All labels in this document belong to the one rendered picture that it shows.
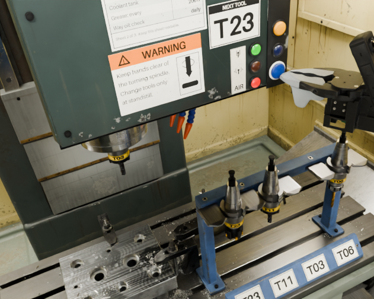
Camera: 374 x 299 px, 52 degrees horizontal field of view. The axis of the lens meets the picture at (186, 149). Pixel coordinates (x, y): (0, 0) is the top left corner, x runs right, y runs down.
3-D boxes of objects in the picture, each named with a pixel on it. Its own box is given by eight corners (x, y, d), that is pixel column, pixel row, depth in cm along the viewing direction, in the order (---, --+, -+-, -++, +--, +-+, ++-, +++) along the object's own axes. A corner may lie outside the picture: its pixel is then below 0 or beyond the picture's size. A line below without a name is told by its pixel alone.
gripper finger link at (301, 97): (272, 105, 73) (320, 115, 68) (273, 76, 70) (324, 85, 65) (280, 98, 75) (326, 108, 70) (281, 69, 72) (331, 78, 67)
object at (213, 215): (230, 222, 92) (230, 220, 91) (210, 231, 90) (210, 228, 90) (216, 204, 97) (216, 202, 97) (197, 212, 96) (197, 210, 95)
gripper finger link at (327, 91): (295, 92, 67) (347, 102, 63) (296, 84, 66) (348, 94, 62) (306, 81, 70) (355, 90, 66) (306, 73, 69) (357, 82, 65)
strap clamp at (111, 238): (124, 261, 124) (114, 229, 116) (114, 265, 123) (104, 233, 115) (113, 234, 134) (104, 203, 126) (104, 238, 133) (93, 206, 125)
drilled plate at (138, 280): (178, 287, 110) (175, 276, 107) (77, 333, 101) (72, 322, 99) (150, 234, 127) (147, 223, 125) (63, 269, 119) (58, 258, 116)
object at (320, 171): (339, 177, 102) (339, 174, 101) (323, 183, 100) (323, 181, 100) (320, 163, 107) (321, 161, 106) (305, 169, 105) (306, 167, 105)
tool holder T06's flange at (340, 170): (339, 159, 109) (340, 152, 107) (355, 171, 104) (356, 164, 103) (320, 166, 107) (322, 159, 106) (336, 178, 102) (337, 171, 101)
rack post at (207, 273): (226, 288, 113) (222, 215, 96) (210, 296, 111) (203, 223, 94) (210, 263, 120) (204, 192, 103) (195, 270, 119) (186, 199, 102)
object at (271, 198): (276, 186, 102) (277, 179, 101) (287, 201, 97) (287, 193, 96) (254, 191, 101) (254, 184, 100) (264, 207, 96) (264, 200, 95)
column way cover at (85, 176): (168, 177, 158) (149, 57, 128) (51, 218, 144) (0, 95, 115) (163, 170, 162) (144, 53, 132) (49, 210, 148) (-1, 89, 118)
